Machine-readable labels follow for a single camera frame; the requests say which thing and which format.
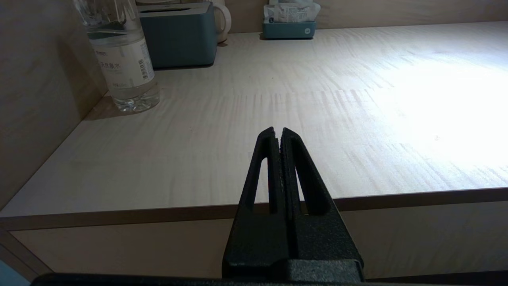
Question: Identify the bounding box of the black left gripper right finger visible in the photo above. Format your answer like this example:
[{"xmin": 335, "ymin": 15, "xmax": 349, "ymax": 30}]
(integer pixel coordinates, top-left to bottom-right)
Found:
[{"xmin": 281, "ymin": 127, "xmax": 364, "ymax": 261}]

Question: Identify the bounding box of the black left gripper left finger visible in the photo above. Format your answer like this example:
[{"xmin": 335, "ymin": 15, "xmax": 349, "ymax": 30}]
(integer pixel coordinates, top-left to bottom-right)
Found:
[{"xmin": 222, "ymin": 127, "xmax": 298, "ymax": 278}]

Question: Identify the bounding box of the blue-grey sachet tray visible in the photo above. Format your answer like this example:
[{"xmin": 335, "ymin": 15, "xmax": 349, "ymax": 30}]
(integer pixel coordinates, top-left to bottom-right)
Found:
[{"xmin": 262, "ymin": 20, "xmax": 317, "ymax": 39}]

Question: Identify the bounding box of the grey tissue box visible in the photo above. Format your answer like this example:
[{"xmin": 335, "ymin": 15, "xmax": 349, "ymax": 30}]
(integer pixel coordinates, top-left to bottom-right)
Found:
[{"xmin": 137, "ymin": 2, "xmax": 218, "ymax": 69}]

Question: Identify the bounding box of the white ceramic mug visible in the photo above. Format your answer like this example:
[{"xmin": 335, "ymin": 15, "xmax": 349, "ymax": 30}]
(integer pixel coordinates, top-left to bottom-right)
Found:
[{"xmin": 212, "ymin": 0, "xmax": 232, "ymax": 43}]

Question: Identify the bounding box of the clear plastic water bottle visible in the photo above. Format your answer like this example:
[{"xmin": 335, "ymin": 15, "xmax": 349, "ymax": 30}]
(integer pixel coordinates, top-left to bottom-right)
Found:
[{"xmin": 73, "ymin": 0, "xmax": 160, "ymax": 113}]

